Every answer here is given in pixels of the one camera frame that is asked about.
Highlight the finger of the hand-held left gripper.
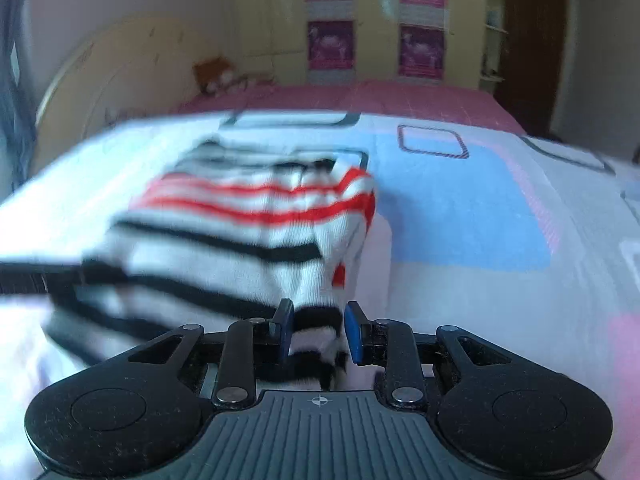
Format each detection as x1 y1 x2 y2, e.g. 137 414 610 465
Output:
0 259 88 297

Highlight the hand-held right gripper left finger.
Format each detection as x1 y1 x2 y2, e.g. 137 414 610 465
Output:
129 299 296 407

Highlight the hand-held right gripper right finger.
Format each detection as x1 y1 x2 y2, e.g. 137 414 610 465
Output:
344 301 532 409

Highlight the white striped shirt black red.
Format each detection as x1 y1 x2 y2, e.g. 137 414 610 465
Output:
42 137 379 392

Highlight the white blue pink patterned blanket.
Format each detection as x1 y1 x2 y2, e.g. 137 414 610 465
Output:
0 109 640 480

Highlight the grey blue curtain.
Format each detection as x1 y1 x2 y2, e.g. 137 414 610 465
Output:
0 0 38 188

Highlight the cream wooden headboard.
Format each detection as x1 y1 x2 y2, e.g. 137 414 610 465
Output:
34 14 242 173

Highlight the pink bedsheet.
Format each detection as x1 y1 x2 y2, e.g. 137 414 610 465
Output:
177 79 526 137

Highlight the brown stuffed toy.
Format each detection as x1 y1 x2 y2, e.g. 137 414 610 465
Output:
192 56 237 94

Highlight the cream yellow wardrobe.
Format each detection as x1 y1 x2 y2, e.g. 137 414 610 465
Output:
232 0 512 95

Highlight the brown wooden door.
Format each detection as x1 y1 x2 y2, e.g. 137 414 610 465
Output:
492 0 569 137

